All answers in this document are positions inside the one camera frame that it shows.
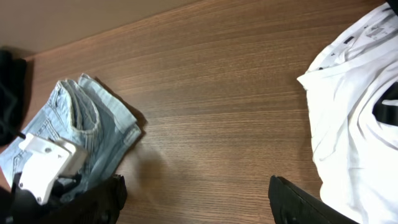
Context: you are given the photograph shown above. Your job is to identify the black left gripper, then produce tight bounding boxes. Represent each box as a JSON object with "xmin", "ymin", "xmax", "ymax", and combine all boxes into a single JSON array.
[{"xmin": 1, "ymin": 172, "xmax": 81, "ymax": 223}]

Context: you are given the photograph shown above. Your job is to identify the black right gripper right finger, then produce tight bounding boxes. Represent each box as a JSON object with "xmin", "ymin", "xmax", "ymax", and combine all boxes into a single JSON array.
[{"xmin": 268, "ymin": 175, "xmax": 358, "ymax": 224}]

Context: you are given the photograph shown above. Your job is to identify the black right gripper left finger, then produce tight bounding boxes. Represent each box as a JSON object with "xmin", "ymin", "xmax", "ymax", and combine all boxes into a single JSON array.
[{"xmin": 36, "ymin": 175, "xmax": 127, "ymax": 224}]

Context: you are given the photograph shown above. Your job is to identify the light blue denim shorts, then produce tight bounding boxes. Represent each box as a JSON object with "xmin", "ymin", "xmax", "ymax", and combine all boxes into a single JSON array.
[{"xmin": 0, "ymin": 73, "xmax": 142, "ymax": 205}]

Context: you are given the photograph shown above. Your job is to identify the white printed t-shirt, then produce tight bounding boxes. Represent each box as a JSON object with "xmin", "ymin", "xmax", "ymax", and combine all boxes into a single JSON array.
[{"xmin": 298, "ymin": 3, "xmax": 397, "ymax": 223}]

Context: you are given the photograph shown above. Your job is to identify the folded dark green garment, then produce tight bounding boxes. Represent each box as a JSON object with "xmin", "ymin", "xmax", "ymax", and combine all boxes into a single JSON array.
[{"xmin": 1, "ymin": 50, "xmax": 27, "ymax": 146}]

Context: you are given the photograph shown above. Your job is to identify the black logo t-shirt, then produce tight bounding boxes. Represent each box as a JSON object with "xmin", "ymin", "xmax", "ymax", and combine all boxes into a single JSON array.
[{"xmin": 386, "ymin": 0, "xmax": 398, "ymax": 15}]

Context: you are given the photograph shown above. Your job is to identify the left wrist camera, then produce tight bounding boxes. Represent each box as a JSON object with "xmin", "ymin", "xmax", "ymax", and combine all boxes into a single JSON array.
[{"xmin": 19, "ymin": 133, "xmax": 88, "ymax": 205}]

